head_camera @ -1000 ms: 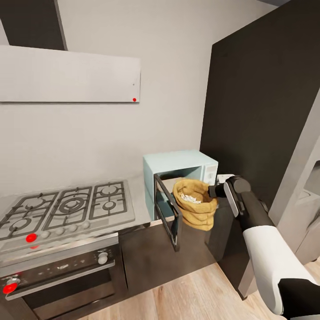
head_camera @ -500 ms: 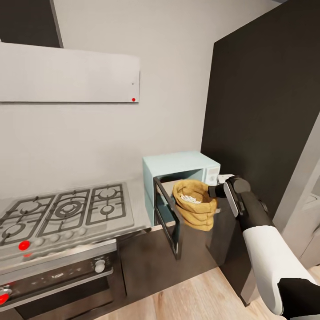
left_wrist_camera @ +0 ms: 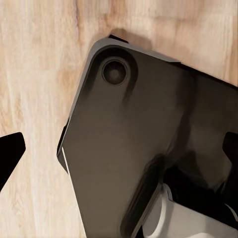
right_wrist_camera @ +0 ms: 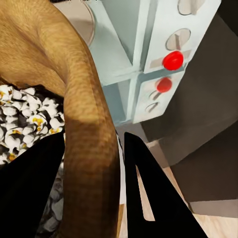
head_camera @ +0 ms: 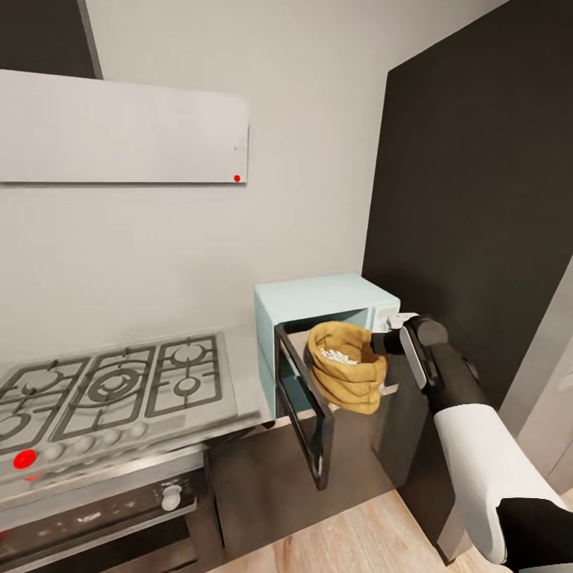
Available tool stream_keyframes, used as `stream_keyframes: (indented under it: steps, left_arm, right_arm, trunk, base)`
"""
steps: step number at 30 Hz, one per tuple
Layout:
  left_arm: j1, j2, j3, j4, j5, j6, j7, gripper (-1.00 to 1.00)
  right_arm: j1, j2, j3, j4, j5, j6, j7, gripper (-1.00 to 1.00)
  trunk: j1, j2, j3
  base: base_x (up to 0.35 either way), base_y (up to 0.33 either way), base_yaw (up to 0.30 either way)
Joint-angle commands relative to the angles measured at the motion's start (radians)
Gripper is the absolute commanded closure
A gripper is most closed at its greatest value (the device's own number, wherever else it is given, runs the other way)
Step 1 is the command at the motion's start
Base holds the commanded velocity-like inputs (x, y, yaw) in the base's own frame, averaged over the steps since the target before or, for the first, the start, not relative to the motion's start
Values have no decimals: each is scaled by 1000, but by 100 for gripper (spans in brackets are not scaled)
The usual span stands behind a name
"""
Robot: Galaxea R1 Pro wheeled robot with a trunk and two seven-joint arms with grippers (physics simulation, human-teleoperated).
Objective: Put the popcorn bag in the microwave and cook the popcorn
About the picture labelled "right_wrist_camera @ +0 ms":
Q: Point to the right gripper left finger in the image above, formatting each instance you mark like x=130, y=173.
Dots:
x=25, y=186

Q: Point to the microwave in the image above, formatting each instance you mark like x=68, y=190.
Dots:
x=131, y=36

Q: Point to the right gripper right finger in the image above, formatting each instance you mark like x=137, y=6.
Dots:
x=173, y=219

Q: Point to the fridge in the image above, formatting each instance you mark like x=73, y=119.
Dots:
x=208, y=177

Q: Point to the popcorn bag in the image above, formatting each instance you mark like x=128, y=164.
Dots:
x=40, y=48

